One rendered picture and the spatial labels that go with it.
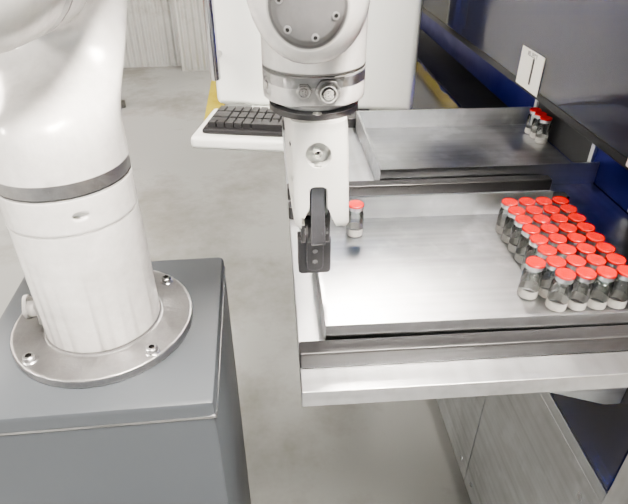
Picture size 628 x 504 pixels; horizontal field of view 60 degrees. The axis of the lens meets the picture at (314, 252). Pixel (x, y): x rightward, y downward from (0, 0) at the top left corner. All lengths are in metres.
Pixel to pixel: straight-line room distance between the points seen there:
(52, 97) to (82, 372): 0.26
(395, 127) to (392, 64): 0.33
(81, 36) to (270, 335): 1.46
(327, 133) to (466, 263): 0.31
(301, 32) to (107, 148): 0.23
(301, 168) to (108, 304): 0.24
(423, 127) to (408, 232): 0.39
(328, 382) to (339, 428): 1.09
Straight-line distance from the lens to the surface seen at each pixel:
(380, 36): 1.36
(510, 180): 0.87
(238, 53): 1.42
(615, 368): 0.61
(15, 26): 0.43
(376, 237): 0.72
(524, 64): 1.00
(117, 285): 0.55
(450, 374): 0.54
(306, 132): 0.43
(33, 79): 0.53
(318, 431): 1.60
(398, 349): 0.53
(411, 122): 1.08
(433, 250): 0.70
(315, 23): 0.34
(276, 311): 1.96
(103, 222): 0.52
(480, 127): 1.12
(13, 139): 0.49
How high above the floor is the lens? 1.26
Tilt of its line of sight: 34 degrees down
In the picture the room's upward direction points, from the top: straight up
